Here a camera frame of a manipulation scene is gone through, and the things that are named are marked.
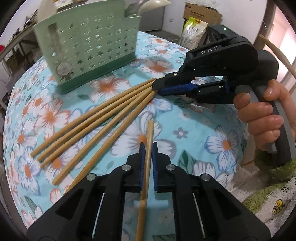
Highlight bamboo chopstick five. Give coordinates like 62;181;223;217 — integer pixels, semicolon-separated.
66;97;154;192

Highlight bamboo chopstick six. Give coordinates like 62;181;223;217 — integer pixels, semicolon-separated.
135;120;154;241

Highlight bamboo chopstick two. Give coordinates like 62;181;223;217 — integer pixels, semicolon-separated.
30;78;156;157

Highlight cream plastic ladle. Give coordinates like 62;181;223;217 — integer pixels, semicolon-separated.
137;0;171;15

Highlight bamboo chopstick one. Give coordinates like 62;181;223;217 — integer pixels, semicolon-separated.
30;78;157;158

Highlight bamboo chopstick four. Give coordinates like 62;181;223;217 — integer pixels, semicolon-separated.
52;89;157;185

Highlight bamboo chopstick three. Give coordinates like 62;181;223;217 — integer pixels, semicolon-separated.
37;85;152;168

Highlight green fuzzy sleeve forearm right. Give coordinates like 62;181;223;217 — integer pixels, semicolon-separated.
226;149;295;235

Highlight person's right hand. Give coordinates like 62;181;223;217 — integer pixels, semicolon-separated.
233;79;295;151

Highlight wooden chair backrest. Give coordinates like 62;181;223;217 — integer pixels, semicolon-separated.
259;34;296;78

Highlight yellow green rice bag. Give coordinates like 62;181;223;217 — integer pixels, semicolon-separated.
179;17;208;50

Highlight silver refrigerator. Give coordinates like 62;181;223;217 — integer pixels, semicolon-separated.
139;6;165;32

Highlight green star-holed utensil caddy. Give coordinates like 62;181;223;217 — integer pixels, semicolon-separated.
33;1;141;94

